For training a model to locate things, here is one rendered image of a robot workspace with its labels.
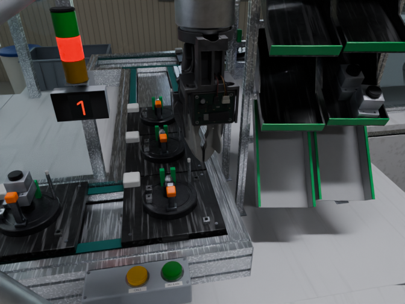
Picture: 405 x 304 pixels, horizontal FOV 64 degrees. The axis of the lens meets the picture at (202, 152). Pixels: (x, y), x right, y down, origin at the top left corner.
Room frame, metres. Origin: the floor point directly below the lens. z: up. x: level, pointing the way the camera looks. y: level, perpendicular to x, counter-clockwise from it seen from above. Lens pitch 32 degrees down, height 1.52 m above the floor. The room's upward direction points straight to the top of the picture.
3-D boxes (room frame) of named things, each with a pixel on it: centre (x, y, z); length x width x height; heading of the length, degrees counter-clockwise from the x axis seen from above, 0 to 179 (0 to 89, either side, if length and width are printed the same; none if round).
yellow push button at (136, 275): (0.42, 0.13, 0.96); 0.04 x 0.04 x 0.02
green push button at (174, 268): (0.43, 0.06, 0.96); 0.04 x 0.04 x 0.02
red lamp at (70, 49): (0.73, 0.29, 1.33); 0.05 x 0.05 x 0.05
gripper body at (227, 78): (0.43, 0.00, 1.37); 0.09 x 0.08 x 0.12; 10
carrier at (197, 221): (0.64, 0.08, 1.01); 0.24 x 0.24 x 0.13; 10
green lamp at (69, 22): (0.73, 0.29, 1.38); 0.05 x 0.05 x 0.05
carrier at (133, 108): (1.12, 0.17, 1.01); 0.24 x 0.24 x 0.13; 10
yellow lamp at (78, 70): (0.73, 0.29, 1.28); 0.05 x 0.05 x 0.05
